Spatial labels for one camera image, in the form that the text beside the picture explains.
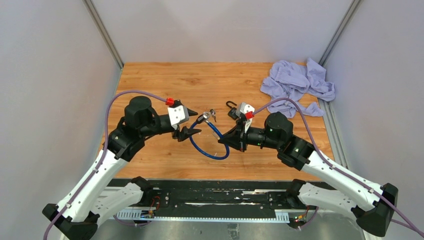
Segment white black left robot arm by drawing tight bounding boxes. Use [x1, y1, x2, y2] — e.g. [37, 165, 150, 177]
[42, 96, 199, 240]

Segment aluminium corner rail right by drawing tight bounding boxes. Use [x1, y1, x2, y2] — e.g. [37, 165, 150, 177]
[318, 0, 363, 67]

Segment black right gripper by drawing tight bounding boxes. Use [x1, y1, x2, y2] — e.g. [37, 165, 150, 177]
[218, 118, 282, 153]

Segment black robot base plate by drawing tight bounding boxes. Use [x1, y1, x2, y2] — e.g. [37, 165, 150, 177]
[105, 178, 335, 220]

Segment aluminium base frame rails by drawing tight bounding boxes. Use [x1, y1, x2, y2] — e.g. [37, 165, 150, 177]
[112, 185, 319, 224]

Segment aluminium corner rail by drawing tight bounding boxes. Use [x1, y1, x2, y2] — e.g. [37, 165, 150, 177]
[318, 0, 363, 67]
[82, 0, 124, 71]

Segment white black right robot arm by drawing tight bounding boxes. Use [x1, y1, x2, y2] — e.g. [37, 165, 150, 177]
[218, 112, 399, 237]

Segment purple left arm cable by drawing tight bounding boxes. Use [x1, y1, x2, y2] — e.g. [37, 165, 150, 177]
[43, 89, 175, 240]

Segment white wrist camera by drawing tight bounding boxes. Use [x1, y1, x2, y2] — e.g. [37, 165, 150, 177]
[167, 105, 190, 130]
[235, 102, 255, 133]

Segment crumpled light blue cloth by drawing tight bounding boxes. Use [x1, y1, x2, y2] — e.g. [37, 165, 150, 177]
[260, 58, 336, 117]

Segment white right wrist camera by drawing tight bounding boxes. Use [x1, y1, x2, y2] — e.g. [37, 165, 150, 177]
[235, 102, 255, 133]

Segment aluminium corner rail left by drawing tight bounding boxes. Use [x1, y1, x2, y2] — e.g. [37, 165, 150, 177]
[82, 0, 124, 71]

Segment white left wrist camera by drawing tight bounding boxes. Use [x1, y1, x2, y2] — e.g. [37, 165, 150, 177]
[167, 105, 190, 130]

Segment blue cable lock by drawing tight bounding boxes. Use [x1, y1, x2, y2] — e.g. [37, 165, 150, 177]
[189, 110, 230, 161]

